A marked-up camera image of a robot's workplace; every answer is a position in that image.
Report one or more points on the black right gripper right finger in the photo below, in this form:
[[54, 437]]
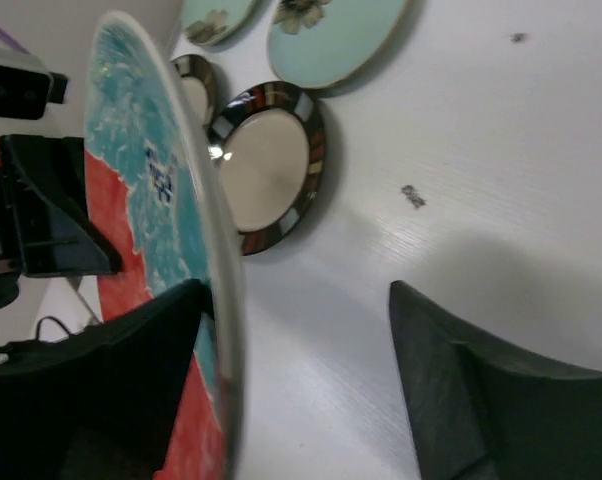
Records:
[[480, 407]]

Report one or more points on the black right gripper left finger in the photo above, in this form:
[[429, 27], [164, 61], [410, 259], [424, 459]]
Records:
[[100, 404]]

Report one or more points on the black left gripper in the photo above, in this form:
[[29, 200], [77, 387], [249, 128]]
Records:
[[47, 191]]

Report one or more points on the red teal flower plate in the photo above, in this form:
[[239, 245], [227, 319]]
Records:
[[153, 192]]

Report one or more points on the brown striped rim plate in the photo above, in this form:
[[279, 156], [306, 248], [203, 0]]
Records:
[[199, 81], [269, 146]]

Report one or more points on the light blue flower plate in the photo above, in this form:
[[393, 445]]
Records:
[[320, 44]]

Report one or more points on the mint green flower plate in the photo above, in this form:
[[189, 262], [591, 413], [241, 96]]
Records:
[[206, 23]]

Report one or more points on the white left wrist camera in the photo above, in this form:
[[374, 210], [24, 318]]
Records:
[[27, 86]]

